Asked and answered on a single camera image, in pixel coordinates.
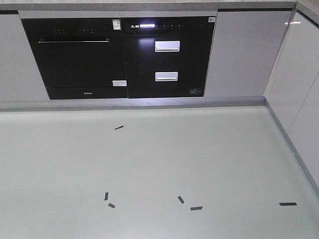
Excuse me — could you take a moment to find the upper silver drawer handle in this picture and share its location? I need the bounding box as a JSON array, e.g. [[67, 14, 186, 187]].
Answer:
[[155, 41, 180, 52]]

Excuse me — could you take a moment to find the grey side cabinet panel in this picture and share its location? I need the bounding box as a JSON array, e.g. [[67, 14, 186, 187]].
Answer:
[[266, 12, 319, 184]]

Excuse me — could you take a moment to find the lower silver drawer handle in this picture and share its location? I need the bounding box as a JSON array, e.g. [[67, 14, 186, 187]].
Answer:
[[155, 72, 178, 82]]

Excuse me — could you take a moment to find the grey cabinet door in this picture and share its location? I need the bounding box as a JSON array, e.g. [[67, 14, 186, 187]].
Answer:
[[204, 10, 292, 98]]

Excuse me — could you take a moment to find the silver drawer handle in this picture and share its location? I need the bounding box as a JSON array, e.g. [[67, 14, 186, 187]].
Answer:
[[155, 41, 180, 52], [155, 72, 178, 82]]

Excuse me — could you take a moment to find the black floor tape strip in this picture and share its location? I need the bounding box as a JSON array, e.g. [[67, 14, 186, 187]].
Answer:
[[190, 206, 203, 211], [279, 202, 297, 206]]

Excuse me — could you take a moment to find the black disinfection cabinet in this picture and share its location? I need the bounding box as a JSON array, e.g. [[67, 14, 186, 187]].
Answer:
[[121, 16, 216, 98]]

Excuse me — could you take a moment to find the green energy label sticker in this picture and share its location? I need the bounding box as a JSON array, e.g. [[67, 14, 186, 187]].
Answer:
[[112, 19, 121, 30]]

